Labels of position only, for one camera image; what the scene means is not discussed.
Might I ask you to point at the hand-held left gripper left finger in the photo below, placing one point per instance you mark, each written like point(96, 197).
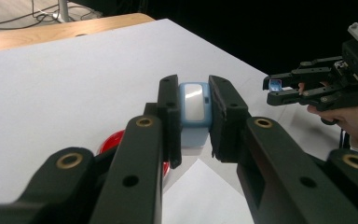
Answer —
point(130, 174)

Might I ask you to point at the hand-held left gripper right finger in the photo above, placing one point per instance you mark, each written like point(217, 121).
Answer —
point(279, 174)

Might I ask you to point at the small blue stamp cap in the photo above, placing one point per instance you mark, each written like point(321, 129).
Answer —
point(275, 85)

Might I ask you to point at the blue and white stamp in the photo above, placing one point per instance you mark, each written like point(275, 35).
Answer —
point(195, 102)

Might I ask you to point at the red round ink pad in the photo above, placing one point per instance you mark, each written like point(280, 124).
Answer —
point(112, 143)

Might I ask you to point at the black curtain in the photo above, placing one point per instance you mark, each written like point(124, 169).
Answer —
point(261, 34)

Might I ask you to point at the white paper sheet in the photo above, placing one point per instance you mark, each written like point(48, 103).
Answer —
point(199, 199)

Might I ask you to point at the white desk frame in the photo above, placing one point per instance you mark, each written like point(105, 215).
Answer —
point(63, 11)

